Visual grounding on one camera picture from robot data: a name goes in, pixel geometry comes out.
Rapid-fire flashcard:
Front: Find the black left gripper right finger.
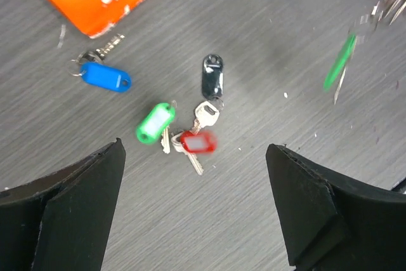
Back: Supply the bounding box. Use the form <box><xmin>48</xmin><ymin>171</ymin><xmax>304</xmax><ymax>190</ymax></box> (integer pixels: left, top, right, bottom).
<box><xmin>266</xmin><ymin>144</ymin><xmax>405</xmax><ymax>270</ymax></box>

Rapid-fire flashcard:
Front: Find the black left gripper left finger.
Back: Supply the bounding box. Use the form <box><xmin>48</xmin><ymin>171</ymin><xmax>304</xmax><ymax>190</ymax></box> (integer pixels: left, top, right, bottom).
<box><xmin>1</xmin><ymin>139</ymin><xmax>126</xmax><ymax>271</ymax></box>

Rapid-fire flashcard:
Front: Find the silver key with green tag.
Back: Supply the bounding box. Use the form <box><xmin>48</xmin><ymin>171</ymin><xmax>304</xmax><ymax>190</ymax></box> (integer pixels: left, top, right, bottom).
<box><xmin>160</xmin><ymin>99</ymin><xmax>178</xmax><ymax>155</ymax></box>

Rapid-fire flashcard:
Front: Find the silver key with blue tag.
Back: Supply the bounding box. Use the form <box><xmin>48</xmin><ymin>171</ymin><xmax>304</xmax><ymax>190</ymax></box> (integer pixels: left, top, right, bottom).
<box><xmin>67</xmin><ymin>34</ymin><xmax>125</xmax><ymax>77</ymax></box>

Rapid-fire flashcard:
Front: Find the blue key tag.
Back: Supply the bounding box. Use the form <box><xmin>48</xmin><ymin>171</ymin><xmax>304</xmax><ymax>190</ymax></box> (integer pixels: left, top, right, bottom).
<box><xmin>81</xmin><ymin>62</ymin><xmax>132</xmax><ymax>93</ymax></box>

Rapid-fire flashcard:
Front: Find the silver key with red tag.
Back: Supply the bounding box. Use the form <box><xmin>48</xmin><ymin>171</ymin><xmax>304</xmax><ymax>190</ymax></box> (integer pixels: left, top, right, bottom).
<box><xmin>171</xmin><ymin>133</ymin><xmax>204</xmax><ymax>176</ymax></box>

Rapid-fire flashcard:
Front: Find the silver key with black tag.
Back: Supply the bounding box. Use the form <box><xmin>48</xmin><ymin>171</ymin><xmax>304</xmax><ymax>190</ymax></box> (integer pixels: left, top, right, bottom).
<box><xmin>190</xmin><ymin>98</ymin><xmax>225</xmax><ymax>135</ymax></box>

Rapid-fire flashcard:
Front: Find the black key tag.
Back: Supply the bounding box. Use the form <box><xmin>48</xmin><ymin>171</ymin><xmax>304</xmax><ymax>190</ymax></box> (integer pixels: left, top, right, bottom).
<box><xmin>202</xmin><ymin>54</ymin><xmax>224</xmax><ymax>100</ymax></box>

